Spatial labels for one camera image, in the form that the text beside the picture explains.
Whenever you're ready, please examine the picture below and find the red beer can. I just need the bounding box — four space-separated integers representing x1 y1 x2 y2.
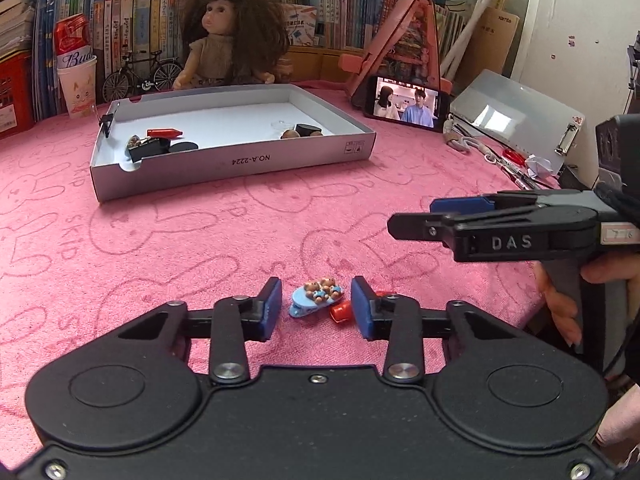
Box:
53 13 92 68

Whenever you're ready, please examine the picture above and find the grey clipboard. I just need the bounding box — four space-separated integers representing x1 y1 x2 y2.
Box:
450 70 585 174

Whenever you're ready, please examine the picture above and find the brown haired doll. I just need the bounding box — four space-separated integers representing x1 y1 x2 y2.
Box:
172 0 288 90

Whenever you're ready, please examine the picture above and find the large black binder clip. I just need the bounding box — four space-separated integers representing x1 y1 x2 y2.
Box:
127 138 170 162

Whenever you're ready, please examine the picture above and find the large black round lid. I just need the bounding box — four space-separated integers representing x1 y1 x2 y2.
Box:
168 142 198 153

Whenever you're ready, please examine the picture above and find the smartphone playing video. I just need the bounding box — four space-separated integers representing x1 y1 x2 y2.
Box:
363 76 450 132

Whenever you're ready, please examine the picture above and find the red plastic basket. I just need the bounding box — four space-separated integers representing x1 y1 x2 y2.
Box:
0 51 35 138

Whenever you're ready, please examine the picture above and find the small black binder clip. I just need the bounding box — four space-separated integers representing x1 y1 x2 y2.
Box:
99 107 117 139

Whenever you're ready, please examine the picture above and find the red crayon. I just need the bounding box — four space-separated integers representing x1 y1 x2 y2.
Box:
146 128 183 140
324 292 369 324

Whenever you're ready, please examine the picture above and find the white cat paper cup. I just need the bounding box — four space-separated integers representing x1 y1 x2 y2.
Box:
58 56 96 119

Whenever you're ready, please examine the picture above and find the pink bunny towel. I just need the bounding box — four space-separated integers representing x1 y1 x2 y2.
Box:
1 116 541 466

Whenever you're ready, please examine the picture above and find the stack of books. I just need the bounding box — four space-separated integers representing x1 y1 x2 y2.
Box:
0 0 37 58

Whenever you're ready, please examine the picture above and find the grey cardboard box lid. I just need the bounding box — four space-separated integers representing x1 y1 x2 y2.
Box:
90 84 376 203

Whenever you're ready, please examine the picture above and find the blue bear hair clip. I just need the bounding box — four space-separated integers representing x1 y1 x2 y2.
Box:
127 136 144 150
288 278 344 318

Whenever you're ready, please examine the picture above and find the row of upright books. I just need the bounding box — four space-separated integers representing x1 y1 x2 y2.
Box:
31 0 482 122

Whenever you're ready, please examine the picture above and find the white lanyard cord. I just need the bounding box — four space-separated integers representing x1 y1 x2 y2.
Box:
441 114 501 164

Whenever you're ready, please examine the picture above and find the miniature black bicycle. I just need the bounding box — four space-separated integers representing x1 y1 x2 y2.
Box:
102 50 182 102

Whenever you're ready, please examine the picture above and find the small black lid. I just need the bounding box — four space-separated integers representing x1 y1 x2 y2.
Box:
295 124 322 136

